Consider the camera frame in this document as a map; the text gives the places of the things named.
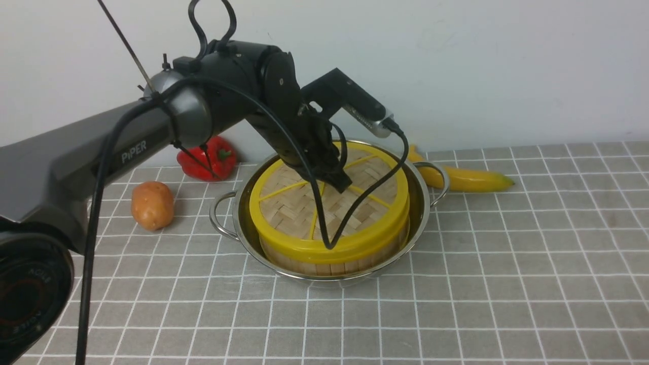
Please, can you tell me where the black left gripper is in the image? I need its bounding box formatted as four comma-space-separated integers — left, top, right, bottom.
246, 104, 352, 194

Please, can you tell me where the bamboo steamer lid yellow rim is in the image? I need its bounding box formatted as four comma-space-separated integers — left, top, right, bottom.
248, 141, 410, 250

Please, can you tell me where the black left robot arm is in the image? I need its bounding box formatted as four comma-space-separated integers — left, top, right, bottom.
1, 40, 351, 364

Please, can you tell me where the stainless steel pot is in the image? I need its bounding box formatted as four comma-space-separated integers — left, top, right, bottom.
209, 146, 450, 288

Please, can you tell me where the red bell pepper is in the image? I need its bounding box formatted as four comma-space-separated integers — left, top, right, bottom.
176, 136, 237, 182

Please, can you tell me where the yellow banana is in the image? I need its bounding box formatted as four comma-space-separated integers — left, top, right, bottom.
418, 166, 515, 193

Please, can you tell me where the brown potato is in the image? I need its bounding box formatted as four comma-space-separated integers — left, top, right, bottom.
131, 181, 175, 232

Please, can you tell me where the grey checkered tablecloth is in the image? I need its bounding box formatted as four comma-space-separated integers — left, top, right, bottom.
87, 142, 648, 364

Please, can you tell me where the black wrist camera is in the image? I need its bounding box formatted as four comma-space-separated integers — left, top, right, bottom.
301, 68, 394, 138

